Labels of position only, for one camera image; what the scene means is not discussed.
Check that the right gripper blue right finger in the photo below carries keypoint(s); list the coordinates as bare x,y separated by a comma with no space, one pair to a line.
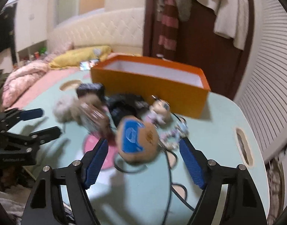
195,161

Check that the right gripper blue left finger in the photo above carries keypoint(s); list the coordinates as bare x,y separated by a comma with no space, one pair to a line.
93,161

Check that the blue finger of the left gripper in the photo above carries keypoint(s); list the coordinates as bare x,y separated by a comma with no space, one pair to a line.
47,135
25,115

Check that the beige fur pompom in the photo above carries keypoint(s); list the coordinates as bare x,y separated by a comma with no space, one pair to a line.
68,108

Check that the brown patterned small box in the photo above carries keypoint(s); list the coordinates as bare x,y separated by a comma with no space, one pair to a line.
95,121

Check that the brown plush with blue patch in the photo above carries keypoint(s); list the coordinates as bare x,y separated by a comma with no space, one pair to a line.
137,141

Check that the cartoon old man figurine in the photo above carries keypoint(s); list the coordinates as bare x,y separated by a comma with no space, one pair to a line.
159,112

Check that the black glossy pouch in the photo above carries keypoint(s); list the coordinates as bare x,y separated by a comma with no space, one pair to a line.
91,88

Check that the pink floral quilt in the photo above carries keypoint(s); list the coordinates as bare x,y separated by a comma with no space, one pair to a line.
21,80

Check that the pink duvet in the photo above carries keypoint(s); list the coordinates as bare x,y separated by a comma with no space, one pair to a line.
48,80

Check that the yellow pillow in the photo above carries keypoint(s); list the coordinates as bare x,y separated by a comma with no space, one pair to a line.
73,58

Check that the orange cardboard box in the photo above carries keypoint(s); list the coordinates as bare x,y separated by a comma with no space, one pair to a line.
183,86

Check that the white louvered cabinet door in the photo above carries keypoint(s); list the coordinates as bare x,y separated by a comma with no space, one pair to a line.
262,94

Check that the white wardrobe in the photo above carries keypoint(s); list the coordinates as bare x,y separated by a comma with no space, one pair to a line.
30,26

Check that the cream tufted headboard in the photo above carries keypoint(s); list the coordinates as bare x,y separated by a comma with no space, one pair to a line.
122,30

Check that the maroon pink striped scarf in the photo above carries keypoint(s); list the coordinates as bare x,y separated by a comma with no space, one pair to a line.
167,14

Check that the white knitted sweater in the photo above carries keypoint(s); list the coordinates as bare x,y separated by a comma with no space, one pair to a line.
232,19

